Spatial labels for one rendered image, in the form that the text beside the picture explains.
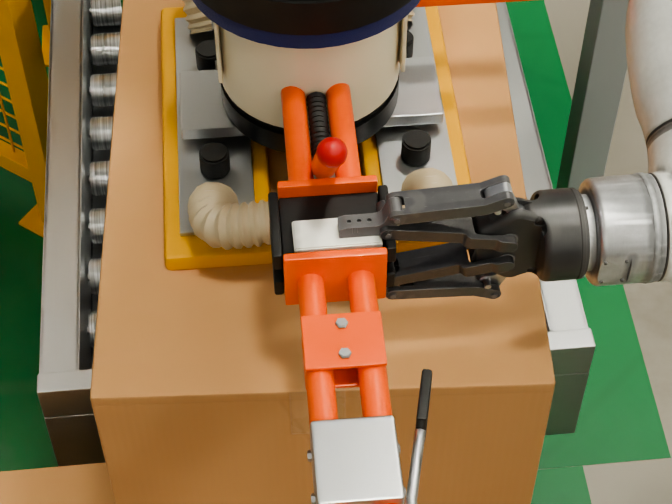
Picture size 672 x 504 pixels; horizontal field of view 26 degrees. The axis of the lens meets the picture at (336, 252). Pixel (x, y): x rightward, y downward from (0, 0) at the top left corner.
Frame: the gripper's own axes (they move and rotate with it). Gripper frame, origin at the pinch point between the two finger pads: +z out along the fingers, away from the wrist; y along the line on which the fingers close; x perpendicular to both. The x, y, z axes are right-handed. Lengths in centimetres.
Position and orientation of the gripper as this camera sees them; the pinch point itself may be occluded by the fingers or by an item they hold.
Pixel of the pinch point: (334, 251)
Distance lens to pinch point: 117.5
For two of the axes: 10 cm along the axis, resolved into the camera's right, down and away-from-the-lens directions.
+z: -10.0, 0.8, -0.6
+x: -1.0, -7.8, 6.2
